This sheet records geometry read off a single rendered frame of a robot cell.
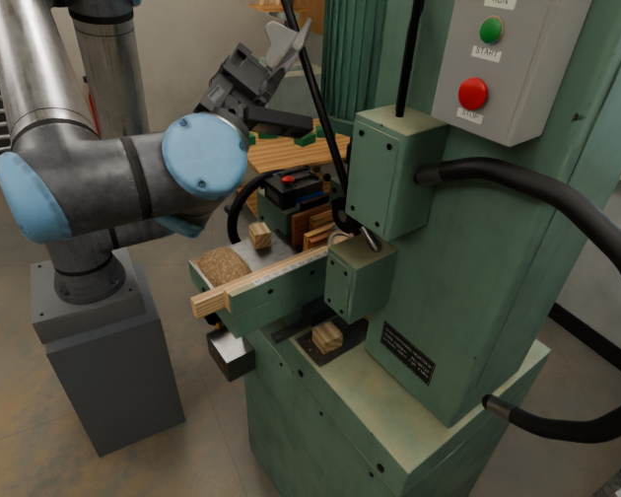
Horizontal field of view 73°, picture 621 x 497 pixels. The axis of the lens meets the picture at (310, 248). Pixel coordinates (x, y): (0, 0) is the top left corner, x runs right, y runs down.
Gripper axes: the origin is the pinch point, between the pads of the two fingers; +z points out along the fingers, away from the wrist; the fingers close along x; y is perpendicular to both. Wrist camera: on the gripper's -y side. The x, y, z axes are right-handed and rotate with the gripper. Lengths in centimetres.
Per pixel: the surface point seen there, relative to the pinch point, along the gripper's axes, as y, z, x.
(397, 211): -19.3, -23.9, -18.7
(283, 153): -45, 59, 140
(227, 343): -31, -46, 47
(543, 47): -11.9, -16.0, -40.1
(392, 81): -13.0, -4.1, -13.9
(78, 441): -24, -96, 116
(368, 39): -7.6, 1.1, -11.2
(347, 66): -8.1, -1.2, -6.6
